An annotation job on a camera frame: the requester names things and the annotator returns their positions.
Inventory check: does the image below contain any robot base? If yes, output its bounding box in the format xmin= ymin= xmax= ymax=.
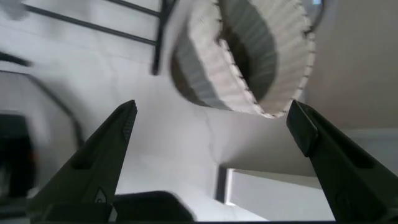
xmin=0 ymin=70 xmax=196 ymax=223

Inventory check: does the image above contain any black cable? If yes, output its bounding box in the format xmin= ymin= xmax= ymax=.
xmin=0 ymin=51 xmax=32 ymax=68

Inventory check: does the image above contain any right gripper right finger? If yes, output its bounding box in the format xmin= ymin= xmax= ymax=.
xmin=285 ymin=99 xmax=398 ymax=222

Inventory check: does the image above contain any black clothes rack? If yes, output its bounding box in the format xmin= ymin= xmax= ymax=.
xmin=23 ymin=0 xmax=178 ymax=76

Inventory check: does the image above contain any white laundry basket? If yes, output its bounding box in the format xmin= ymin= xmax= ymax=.
xmin=169 ymin=0 xmax=325 ymax=119

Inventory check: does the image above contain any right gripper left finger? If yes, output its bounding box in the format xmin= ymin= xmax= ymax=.
xmin=26 ymin=99 xmax=138 ymax=222

